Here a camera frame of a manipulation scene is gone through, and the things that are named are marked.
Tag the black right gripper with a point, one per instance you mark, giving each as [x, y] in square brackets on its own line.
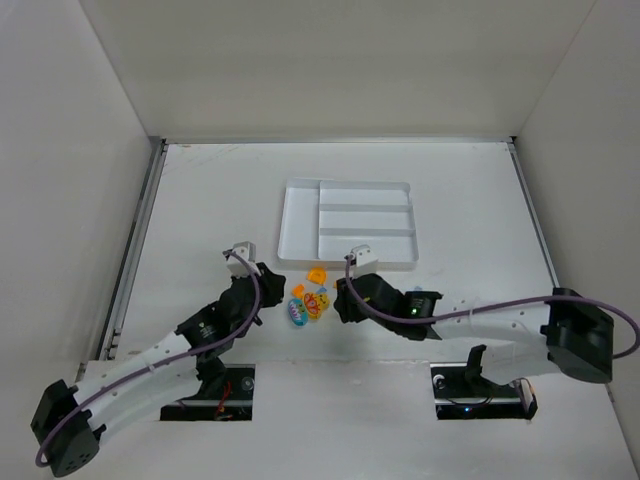
[353, 301]

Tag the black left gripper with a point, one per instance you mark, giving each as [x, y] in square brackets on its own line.
[265, 285]

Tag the yellow round printed lego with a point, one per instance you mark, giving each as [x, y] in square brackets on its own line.
[316, 304]

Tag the small orange square lego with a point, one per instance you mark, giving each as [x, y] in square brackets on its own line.
[298, 291]

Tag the teal round printed lego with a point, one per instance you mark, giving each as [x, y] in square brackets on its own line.
[297, 312]

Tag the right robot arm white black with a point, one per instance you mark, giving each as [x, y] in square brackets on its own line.
[560, 334]

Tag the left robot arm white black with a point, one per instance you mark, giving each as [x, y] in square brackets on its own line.
[71, 422]

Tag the orange arch lego piece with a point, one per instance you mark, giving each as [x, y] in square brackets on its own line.
[317, 275]

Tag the white divided sorting tray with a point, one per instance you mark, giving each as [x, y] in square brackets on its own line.
[322, 220]

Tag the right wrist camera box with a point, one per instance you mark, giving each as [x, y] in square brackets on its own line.
[361, 260]

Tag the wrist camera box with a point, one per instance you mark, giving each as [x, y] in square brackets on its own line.
[240, 259]
[361, 260]

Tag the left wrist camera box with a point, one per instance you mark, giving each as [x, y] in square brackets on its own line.
[240, 259]

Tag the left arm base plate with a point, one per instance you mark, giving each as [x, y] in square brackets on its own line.
[230, 401]

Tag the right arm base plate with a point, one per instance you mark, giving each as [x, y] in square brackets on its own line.
[460, 396]

